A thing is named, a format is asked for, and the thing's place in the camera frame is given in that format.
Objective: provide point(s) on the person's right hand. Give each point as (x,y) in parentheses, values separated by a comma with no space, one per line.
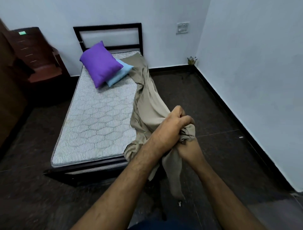
(191,151)

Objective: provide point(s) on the person's left hand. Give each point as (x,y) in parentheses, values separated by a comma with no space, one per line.
(170,130)

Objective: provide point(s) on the beige striped bed sheet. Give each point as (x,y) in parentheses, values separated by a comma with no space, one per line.
(146,106)

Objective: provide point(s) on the light blue pillow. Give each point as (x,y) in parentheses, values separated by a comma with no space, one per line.
(118,73)

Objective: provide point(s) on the purple dotted pillow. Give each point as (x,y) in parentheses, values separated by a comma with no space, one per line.
(99,61)

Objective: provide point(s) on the brown wooden wardrobe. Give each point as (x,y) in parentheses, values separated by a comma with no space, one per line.
(9,106)

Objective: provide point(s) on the person's left forearm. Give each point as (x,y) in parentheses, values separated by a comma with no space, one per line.
(118,189)

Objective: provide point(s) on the person's right forearm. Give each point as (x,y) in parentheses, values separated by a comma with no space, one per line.
(217,194)

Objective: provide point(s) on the person's navy blue shirt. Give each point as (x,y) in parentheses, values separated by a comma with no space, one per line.
(153,226)

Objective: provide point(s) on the lotus shaped candle holder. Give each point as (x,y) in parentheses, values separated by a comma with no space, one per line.
(192,61)

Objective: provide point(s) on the white striped mattress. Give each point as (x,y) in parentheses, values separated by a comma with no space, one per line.
(94,118)

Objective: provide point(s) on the maroon plastic chair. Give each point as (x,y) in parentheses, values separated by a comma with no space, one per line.
(30,47)

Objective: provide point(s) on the white wall socket plate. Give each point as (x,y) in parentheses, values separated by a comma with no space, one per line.
(182,28)

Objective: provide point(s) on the dark wooden bed frame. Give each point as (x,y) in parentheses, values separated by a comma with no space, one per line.
(106,27)

